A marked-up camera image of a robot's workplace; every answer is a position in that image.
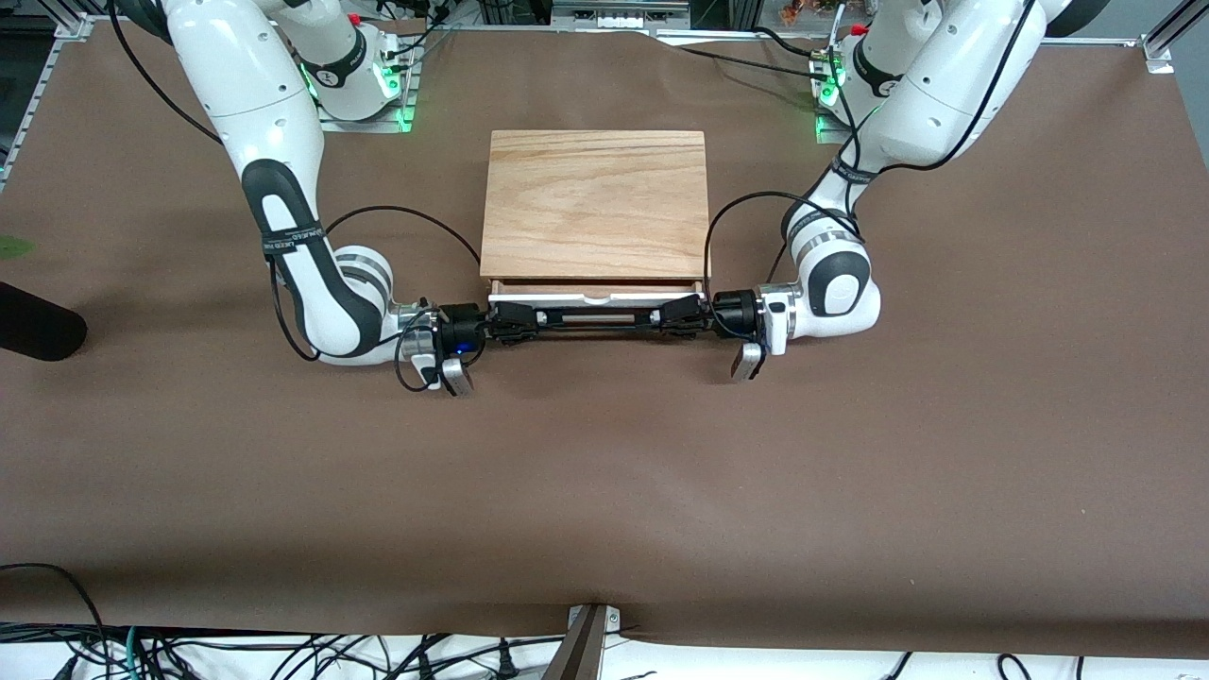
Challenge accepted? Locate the white-fronted wooden drawer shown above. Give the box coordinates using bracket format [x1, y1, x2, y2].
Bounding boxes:
[485, 278, 708, 333]

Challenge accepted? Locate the wooden drawer cabinet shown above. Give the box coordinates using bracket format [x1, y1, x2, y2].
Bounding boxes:
[480, 129, 711, 283]

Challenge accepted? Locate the paper table cover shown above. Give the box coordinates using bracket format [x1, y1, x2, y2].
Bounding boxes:
[0, 17, 1209, 660]

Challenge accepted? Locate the grey electronics box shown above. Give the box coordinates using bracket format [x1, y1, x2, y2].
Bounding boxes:
[551, 0, 692, 30]

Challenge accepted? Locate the black cylindrical object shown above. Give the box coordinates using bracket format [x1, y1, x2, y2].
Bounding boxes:
[0, 280, 89, 363]

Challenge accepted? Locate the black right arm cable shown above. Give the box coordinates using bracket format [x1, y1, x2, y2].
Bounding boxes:
[107, 0, 485, 394]

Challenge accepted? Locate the black table cable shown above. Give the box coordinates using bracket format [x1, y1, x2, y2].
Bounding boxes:
[753, 25, 817, 60]
[675, 42, 828, 79]

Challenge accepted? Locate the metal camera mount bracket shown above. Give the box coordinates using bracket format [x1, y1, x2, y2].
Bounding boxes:
[542, 603, 624, 680]

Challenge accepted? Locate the long aluminium frame rail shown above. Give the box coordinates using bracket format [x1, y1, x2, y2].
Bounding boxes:
[652, 27, 1146, 49]

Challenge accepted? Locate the black looped floor cable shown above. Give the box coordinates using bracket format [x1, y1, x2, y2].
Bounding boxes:
[0, 562, 108, 664]

